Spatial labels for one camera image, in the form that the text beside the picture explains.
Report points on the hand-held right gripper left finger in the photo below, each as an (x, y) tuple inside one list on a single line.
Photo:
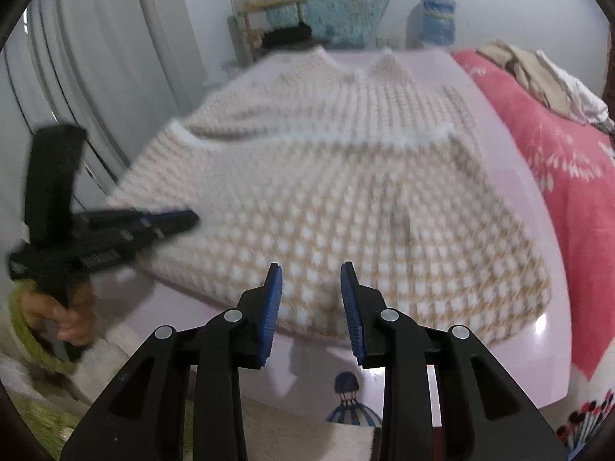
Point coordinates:
[(269, 307)]

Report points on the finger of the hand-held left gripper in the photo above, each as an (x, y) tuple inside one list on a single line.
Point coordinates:
[(163, 230), (139, 216)]

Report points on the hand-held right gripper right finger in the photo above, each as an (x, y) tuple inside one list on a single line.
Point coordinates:
[(350, 307)]

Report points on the beige houndstooth coat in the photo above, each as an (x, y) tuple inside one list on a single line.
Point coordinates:
[(336, 177)]

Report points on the pile of beige clothes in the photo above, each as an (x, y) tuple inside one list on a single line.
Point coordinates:
[(528, 72)]

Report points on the person's left hand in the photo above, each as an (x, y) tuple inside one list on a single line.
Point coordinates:
[(72, 326)]

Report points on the light pink bed sheet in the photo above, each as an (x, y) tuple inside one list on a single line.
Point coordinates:
[(307, 374)]

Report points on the white curtain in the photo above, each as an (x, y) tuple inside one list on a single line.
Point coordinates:
[(96, 57)]

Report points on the black bag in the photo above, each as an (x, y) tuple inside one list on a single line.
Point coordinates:
[(288, 36)]

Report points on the red floral blanket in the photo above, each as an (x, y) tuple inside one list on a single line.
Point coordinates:
[(567, 201)]

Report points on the wooden chair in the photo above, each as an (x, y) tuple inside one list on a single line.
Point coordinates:
[(269, 5)]

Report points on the teal floral cloth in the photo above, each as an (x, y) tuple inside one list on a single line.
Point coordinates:
[(326, 0)]

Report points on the blue water bottle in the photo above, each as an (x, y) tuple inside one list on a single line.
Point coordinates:
[(438, 19)]

